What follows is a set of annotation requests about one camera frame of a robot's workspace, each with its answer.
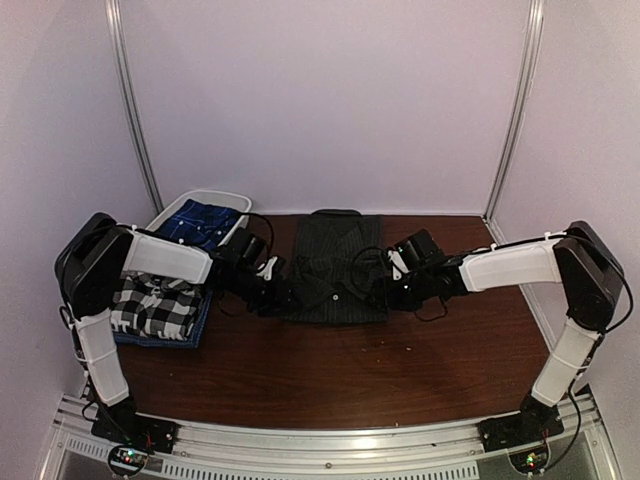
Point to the white plastic basket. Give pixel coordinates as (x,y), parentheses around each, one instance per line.
(236,201)

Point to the blue plaid shirt in basket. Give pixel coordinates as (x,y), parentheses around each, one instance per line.
(200,225)

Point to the front aluminium rail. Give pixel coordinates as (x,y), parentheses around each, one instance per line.
(447,450)

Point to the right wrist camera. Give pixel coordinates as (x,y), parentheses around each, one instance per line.
(398,267)

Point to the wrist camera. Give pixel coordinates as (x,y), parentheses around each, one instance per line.
(271,268)
(398,267)

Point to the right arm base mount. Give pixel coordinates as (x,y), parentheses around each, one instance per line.
(531,423)

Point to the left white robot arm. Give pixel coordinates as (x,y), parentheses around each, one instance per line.
(90,266)

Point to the blue folded shirt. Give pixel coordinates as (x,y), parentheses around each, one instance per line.
(191,343)

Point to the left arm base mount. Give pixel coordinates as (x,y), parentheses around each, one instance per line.
(121,423)

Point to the aluminium corner post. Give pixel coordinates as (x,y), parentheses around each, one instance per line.
(130,104)
(529,60)

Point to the black white checkered folded shirt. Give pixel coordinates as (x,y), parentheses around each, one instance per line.
(150,306)

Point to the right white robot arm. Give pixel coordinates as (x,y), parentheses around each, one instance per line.
(575,258)

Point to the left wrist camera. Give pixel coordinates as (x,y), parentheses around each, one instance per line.
(271,268)

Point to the left aluminium corner post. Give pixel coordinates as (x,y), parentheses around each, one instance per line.
(130,104)

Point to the dark grey pinstriped shirt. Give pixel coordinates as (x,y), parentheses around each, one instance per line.
(336,259)

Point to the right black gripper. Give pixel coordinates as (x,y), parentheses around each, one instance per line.
(393,301)

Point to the right aluminium corner post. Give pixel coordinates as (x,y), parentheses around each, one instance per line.
(529,60)

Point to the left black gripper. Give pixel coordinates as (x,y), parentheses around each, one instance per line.
(277,298)

